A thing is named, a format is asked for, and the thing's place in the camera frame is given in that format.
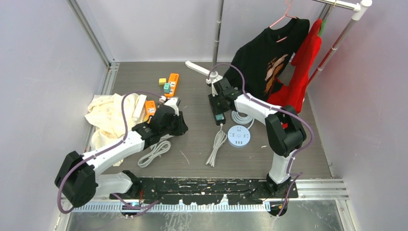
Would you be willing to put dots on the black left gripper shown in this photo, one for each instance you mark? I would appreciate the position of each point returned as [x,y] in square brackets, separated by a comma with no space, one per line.
[181,126]

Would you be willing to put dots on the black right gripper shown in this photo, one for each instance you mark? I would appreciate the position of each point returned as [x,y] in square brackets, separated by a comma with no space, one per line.
[212,100]

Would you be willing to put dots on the teal adapter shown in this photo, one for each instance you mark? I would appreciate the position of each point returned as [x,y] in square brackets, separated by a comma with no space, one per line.
[167,88]
[219,117]

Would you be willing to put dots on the round blue power socket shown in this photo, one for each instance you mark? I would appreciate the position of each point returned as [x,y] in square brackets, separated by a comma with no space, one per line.
[238,136]

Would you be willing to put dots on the orange power strip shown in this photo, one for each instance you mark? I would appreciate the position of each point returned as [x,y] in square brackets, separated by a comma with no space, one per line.
[150,109]
[173,81]

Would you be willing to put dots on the yellow adapter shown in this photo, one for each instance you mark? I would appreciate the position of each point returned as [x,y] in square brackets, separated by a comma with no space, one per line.
[162,81]

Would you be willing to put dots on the black power strip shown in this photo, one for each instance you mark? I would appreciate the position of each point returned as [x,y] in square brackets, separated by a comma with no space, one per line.
[220,123]

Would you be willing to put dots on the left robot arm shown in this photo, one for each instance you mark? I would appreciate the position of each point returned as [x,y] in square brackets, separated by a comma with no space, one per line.
[81,176]

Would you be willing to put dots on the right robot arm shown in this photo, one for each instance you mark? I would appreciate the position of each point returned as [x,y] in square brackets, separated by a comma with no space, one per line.
[285,131]

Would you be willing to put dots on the black hanging garment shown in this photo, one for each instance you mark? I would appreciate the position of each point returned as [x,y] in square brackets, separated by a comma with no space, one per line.
[258,64]

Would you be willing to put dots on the red hanging garment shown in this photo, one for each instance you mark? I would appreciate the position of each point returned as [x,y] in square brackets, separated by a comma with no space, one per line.
[294,93]

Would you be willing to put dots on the cream cloth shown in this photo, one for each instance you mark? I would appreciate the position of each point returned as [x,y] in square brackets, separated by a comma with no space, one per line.
[105,114]

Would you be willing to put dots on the white clothes rack stand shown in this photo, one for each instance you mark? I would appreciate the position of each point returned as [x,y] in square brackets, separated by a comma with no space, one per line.
[205,22]

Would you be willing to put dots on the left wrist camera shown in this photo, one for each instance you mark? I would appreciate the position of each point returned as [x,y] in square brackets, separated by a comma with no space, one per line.
[173,102]

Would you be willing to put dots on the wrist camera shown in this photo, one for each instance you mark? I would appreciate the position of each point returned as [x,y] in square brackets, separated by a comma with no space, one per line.
[211,83]
[173,102]

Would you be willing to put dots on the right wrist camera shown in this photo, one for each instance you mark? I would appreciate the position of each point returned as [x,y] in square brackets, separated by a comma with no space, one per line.
[211,83]

